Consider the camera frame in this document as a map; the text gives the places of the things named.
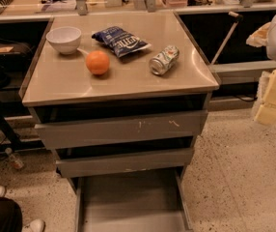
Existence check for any dark trouser leg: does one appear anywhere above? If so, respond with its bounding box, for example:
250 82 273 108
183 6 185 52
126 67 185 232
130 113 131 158
0 197 22 232

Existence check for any grey drawer cabinet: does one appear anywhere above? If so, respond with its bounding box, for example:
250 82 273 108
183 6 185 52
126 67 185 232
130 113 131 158
18 11 222 232

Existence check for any open bottom grey drawer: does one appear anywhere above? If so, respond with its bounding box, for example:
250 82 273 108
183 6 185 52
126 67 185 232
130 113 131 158
74 168 194 232

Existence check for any orange fruit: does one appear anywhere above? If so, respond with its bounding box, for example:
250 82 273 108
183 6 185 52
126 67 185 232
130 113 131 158
86 50 110 75

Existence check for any middle grey drawer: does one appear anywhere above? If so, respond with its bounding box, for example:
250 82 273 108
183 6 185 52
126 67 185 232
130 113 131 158
56 148 194 178

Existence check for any white shoe lower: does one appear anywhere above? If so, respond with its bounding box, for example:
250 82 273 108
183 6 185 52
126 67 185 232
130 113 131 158
21 218 45 232

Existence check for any blue chip bag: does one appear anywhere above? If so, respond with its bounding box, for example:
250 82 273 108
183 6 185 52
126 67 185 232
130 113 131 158
92 26 151 58

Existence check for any top grey drawer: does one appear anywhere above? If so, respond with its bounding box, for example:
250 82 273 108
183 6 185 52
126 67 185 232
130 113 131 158
35 110 207 149

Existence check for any white stick black handle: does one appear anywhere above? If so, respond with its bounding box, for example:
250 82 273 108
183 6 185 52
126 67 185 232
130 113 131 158
210 12 243 65

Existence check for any white bowl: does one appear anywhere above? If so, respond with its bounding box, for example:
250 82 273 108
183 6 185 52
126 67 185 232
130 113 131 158
46 26 82 55

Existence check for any plastic water bottle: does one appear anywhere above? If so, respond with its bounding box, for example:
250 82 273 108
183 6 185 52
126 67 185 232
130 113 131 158
5 148 24 170

